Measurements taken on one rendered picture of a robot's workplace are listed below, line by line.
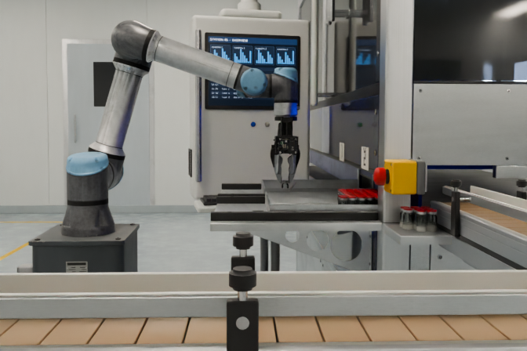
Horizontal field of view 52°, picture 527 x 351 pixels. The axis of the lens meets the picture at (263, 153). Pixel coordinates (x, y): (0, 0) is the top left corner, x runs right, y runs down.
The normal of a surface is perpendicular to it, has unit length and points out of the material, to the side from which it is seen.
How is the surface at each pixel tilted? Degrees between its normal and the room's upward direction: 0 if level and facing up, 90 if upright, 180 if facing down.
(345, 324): 0
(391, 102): 90
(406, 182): 90
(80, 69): 90
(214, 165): 90
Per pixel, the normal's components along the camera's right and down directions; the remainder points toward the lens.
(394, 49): 0.04, 0.05
